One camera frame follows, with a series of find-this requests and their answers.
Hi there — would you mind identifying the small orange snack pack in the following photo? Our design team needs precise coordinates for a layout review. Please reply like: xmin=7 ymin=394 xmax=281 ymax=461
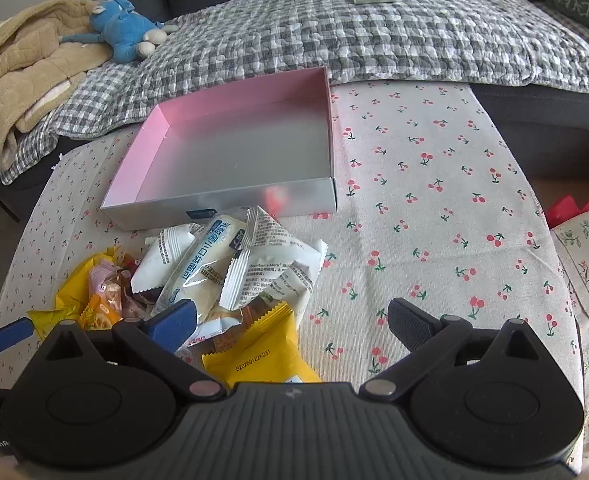
xmin=78 ymin=294 xmax=122 ymax=330

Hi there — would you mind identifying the yellow crinkled snack bag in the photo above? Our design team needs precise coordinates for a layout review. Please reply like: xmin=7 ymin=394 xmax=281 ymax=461
xmin=28 ymin=247 xmax=117 ymax=340

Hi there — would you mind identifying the pink wafer snack pack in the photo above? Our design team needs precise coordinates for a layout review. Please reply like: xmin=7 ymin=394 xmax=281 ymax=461
xmin=88 ymin=258 xmax=132 ymax=313

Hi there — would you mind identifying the clear blue cream sandwich pack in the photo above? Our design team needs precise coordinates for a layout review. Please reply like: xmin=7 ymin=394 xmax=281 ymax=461
xmin=152 ymin=214 xmax=247 ymax=323

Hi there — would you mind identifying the white text snack packet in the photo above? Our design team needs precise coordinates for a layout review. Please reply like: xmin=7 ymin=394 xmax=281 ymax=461
xmin=131 ymin=223 xmax=203 ymax=294

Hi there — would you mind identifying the large yellow snack pack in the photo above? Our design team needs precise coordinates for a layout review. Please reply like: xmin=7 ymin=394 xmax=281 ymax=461
xmin=202 ymin=301 xmax=322 ymax=389

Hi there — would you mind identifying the white triangular snack packet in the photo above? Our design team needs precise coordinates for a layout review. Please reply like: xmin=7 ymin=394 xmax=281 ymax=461
xmin=220 ymin=206 xmax=328 ymax=324

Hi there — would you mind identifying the cherry print tablecloth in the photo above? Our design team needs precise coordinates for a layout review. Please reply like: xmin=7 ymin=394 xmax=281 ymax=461
xmin=0 ymin=82 xmax=583 ymax=392

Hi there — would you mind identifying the red object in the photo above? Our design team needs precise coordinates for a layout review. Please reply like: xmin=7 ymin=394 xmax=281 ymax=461
xmin=544 ymin=168 xmax=589 ymax=230

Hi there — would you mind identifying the pink cardboard box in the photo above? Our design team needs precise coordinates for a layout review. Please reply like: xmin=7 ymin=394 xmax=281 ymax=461
xmin=101 ymin=67 xmax=338 ymax=231

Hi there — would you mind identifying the beige fleece jacket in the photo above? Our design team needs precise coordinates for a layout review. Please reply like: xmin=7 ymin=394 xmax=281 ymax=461
xmin=0 ymin=0 xmax=111 ymax=171

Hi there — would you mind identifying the blue plush toy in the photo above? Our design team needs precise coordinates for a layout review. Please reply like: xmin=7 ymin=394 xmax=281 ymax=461
xmin=59 ymin=0 xmax=178 ymax=64

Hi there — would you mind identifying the grey checked quilt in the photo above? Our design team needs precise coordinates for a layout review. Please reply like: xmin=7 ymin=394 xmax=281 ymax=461
xmin=0 ymin=0 xmax=589 ymax=184

